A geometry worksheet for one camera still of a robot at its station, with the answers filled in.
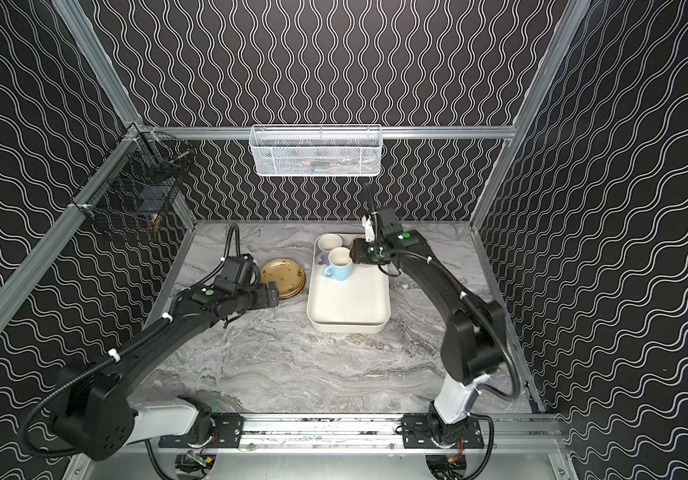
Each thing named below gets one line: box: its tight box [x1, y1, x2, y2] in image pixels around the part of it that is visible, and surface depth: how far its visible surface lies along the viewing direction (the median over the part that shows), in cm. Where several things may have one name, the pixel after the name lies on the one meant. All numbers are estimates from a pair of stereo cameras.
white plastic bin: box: [306, 234, 391, 334], surface depth 99 cm
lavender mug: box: [315, 233, 343, 265], surface depth 106 cm
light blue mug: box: [322, 246, 354, 281], surface depth 100 cm
